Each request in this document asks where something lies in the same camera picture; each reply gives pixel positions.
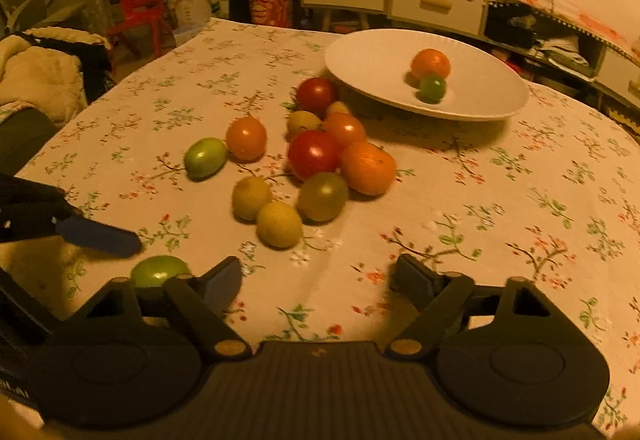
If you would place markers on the red plastic chair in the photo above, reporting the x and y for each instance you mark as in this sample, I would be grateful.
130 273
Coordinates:
142 7

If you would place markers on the orange printed bag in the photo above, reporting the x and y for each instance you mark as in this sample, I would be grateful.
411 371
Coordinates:
265 2

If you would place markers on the small yellow plum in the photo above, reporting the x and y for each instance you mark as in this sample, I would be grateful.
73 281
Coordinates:
338 108

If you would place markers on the red tomato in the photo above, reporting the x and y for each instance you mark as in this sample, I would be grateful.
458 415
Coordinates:
316 94
313 155

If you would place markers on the olive green tomato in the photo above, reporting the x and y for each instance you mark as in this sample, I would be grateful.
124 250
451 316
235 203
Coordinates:
323 196

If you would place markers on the white plastic bag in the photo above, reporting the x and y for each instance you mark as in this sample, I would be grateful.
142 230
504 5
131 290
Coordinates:
192 10

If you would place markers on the cream fleece jacket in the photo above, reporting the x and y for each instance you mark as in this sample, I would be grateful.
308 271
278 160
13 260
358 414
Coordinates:
35 70

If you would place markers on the orange tomato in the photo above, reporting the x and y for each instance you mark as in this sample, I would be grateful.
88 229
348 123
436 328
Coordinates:
346 128
246 138

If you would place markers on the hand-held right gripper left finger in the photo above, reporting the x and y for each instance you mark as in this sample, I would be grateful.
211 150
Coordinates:
222 282

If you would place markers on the floral tablecloth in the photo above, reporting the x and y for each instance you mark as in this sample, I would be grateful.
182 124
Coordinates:
475 220

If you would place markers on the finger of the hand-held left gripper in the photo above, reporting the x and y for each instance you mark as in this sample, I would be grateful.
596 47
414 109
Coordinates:
100 235

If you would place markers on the pink patterned cloth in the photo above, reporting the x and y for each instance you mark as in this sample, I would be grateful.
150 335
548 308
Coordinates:
540 0

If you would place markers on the tangerine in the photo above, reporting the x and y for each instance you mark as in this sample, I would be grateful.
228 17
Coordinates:
430 62
369 168

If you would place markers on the low wooden cabinet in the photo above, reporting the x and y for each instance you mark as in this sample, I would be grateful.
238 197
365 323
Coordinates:
590 50

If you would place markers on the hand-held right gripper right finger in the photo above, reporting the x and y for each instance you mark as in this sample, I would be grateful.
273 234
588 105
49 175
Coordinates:
412 277

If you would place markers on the white ribbed plate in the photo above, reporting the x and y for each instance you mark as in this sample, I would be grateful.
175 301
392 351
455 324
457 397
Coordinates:
380 65

